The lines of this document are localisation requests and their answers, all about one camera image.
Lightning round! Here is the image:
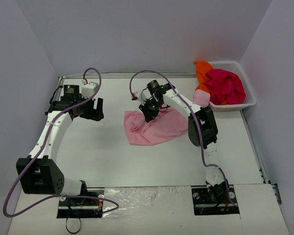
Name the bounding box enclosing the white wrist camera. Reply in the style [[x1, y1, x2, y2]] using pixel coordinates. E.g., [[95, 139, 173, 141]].
[[81, 82, 99, 99], [131, 92, 140, 101]]

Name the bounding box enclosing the black thin cable loop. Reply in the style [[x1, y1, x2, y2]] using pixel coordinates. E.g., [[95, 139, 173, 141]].
[[65, 203, 82, 234]]

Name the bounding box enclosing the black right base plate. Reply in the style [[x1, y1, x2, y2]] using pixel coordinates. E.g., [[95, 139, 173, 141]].
[[191, 187, 240, 216]]

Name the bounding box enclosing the magenta t shirt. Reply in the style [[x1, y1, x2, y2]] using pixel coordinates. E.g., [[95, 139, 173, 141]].
[[203, 69, 246, 105]]

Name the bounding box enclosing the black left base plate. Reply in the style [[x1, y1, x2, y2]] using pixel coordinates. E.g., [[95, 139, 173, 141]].
[[56, 198, 103, 219]]

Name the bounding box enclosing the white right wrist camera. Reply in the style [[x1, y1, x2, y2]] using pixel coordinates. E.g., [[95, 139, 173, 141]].
[[131, 92, 140, 101]]

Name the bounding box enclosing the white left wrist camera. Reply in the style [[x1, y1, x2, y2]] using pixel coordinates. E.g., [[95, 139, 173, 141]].
[[81, 82, 99, 99]]

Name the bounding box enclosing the orange t shirt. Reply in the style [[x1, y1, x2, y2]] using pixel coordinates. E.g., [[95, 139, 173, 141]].
[[193, 60, 229, 106]]

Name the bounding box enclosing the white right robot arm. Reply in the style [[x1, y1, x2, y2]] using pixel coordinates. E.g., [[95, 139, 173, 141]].
[[138, 80, 228, 203]]

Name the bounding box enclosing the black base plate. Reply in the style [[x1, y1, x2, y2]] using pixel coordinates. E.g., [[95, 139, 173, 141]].
[[191, 187, 240, 216], [56, 198, 103, 219]]

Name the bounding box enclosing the pink t shirt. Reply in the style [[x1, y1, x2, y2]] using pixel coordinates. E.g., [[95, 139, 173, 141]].
[[123, 89, 210, 146]]

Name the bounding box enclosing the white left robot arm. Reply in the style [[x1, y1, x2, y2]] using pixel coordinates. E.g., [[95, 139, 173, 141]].
[[16, 82, 104, 205]]

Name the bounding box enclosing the white plastic basket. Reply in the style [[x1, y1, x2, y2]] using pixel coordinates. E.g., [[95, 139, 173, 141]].
[[209, 61, 256, 112]]

